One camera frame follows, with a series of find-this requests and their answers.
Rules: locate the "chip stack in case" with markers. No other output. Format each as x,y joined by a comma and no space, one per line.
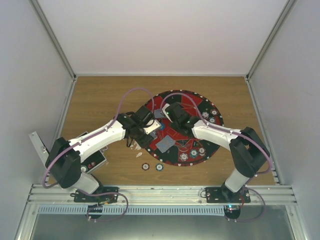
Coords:
83,168

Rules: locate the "round red black poker mat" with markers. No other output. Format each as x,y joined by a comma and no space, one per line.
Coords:
173,148

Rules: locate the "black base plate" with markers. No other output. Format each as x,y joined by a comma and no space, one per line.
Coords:
220,195
103,195

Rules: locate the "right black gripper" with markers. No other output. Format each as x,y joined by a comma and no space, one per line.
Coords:
189,115

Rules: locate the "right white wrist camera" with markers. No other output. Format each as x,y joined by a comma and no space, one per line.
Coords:
164,110

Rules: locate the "teal blue chip stack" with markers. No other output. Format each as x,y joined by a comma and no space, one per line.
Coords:
159,167

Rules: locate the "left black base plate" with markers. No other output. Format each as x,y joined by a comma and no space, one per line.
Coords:
103,195

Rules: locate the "red chips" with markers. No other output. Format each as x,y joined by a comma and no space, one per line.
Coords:
202,151

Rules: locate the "slotted grey cable duct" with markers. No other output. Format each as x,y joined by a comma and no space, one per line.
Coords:
192,210

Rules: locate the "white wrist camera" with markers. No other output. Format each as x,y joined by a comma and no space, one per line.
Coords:
164,110
154,126

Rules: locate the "blue small blind button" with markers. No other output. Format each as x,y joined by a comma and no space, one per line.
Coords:
162,126

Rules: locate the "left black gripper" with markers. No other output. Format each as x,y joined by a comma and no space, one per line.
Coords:
144,142

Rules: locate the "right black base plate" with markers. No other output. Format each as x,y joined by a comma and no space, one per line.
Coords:
220,195

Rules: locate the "white plastic wrap scraps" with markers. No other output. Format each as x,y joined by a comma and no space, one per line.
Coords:
133,145

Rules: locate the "teal chips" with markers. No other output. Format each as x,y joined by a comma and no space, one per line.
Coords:
193,153
212,120

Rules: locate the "red black chip stack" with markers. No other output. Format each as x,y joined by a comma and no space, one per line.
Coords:
145,166

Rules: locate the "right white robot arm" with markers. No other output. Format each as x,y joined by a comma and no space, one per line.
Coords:
248,152

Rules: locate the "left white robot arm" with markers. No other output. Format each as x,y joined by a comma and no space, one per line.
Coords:
114,131

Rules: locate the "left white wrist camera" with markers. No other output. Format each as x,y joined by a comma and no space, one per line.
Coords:
154,126

